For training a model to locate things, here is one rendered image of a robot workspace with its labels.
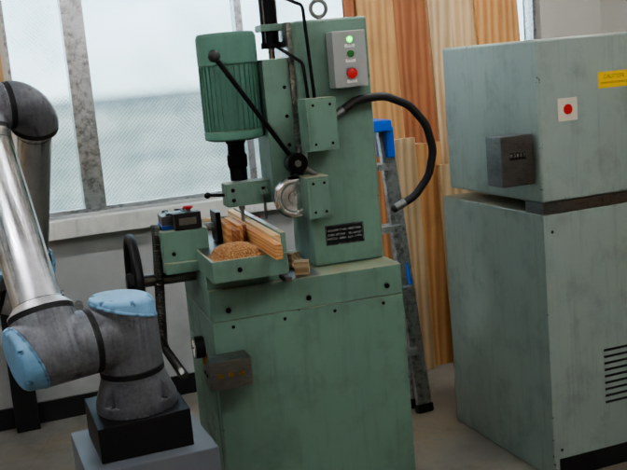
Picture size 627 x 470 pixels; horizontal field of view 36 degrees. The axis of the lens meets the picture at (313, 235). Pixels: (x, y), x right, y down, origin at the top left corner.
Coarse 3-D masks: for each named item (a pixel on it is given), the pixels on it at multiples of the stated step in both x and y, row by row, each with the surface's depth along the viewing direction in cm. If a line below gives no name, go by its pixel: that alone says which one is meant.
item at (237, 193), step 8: (224, 184) 288; (232, 184) 287; (240, 184) 287; (248, 184) 288; (256, 184) 289; (264, 184) 289; (224, 192) 289; (232, 192) 287; (240, 192) 288; (248, 192) 288; (256, 192) 289; (224, 200) 291; (232, 200) 287; (240, 200) 288; (248, 200) 289; (256, 200) 289; (240, 208) 291
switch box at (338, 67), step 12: (336, 36) 275; (360, 36) 277; (336, 48) 276; (348, 48) 277; (360, 48) 278; (336, 60) 276; (360, 60) 278; (336, 72) 277; (360, 72) 279; (336, 84) 278; (348, 84) 278; (360, 84) 280
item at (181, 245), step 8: (160, 232) 279; (168, 232) 278; (176, 232) 278; (184, 232) 279; (192, 232) 280; (200, 232) 280; (160, 240) 279; (168, 240) 278; (176, 240) 279; (184, 240) 279; (192, 240) 280; (200, 240) 281; (208, 240) 282; (160, 248) 282; (168, 248) 278; (176, 248) 279; (184, 248) 280; (192, 248) 280; (200, 248) 281; (168, 256) 279; (176, 256) 280; (184, 256) 280; (192, 256) 281
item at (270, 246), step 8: (248, 232) 283; (256, 232) 276; (248, 240) 284; (256, 240) 275; (264, 240) 265; (272, 240) 262; (264, 248) 266; (272, 248) 256; (280, 248) 255; (272, 256) 258; (280, 256) 255
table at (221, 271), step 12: (204, 252) 275; (168, 264) 278; (180, 264) 278; (192, 264) 279; (204, 264) 270; (216, 264) 260; (228, 264) 260; (240, 264) 261; (252, 264) 262; (264, 264) 263; (276, 264) 264; (216, 276) 260; (228, 276) 261; (240, 276) 262; (252, 276) 263; (264, 276) 264
